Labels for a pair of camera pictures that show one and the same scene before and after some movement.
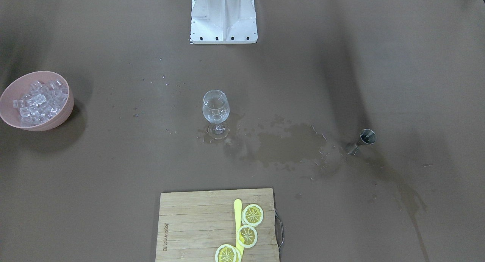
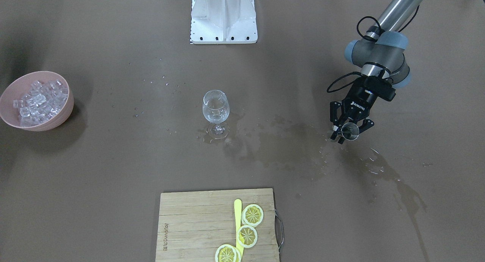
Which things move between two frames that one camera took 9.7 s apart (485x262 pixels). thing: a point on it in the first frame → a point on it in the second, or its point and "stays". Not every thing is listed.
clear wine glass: [216, 109] stays
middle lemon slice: [247, 236] stays
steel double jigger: [367, 136] → [350, 131]
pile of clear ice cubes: [43, 102] stays
